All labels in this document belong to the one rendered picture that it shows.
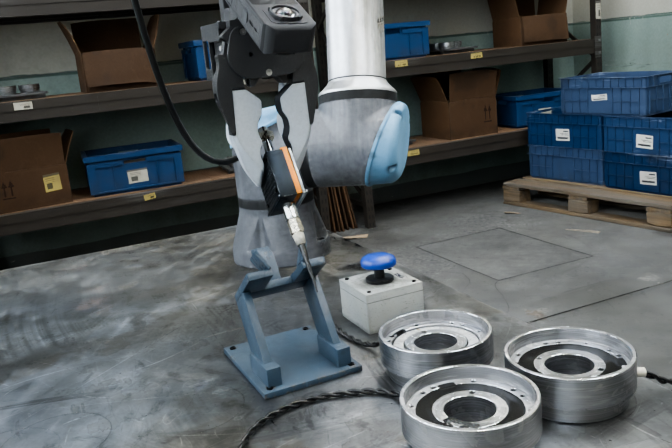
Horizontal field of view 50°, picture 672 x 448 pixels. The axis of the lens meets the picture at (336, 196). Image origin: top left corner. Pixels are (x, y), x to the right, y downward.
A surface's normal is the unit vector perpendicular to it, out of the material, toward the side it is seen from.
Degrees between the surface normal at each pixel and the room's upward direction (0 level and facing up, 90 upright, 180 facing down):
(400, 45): 90
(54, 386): 0
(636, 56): 90
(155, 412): 0
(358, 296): 90
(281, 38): 118
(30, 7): 90
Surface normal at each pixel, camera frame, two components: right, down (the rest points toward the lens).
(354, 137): -0.25, -0.03
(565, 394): -0.35, 0.22
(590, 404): -0.01, 0.20
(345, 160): -0.22, 0.40
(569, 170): -0.83, 0.20
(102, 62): 0.36, 0.01
